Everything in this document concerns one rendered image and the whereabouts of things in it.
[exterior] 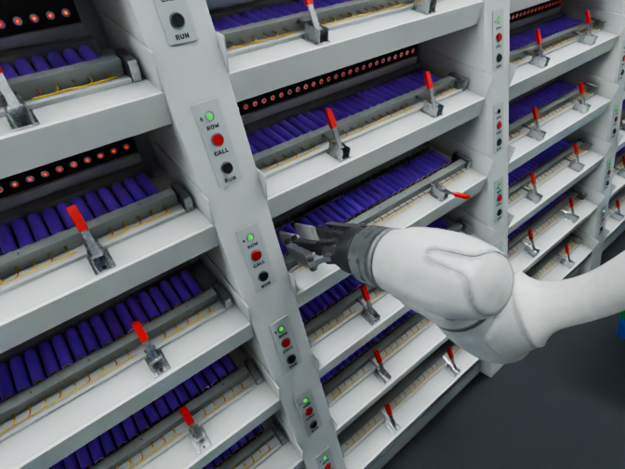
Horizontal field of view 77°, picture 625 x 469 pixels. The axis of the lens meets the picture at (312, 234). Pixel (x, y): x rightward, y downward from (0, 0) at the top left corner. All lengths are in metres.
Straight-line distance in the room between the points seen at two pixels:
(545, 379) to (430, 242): 1.13
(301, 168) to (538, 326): 0.44
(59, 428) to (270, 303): 0.35
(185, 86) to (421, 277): 0.39
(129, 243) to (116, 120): 0.18
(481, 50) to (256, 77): 0.57
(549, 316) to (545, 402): 0.93
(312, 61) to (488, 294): 0.44
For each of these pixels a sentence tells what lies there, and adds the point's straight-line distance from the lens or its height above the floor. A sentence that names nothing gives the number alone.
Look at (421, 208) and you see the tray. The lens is 0.95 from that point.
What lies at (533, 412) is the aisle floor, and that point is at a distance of 1.47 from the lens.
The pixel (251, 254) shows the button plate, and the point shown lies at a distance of 0.66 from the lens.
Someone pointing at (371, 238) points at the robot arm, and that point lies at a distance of 0.55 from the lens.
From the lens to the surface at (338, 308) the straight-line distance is 0.92.
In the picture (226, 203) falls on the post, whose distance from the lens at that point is 0.62.
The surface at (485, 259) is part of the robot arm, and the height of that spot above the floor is 0.90.
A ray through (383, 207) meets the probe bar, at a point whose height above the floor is 0.78.
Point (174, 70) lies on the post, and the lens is 0.58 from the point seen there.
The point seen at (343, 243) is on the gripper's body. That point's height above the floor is 0.87.
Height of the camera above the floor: 1.16
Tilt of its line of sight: 27 degrees down
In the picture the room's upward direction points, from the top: 14 degrees counter-clockwise
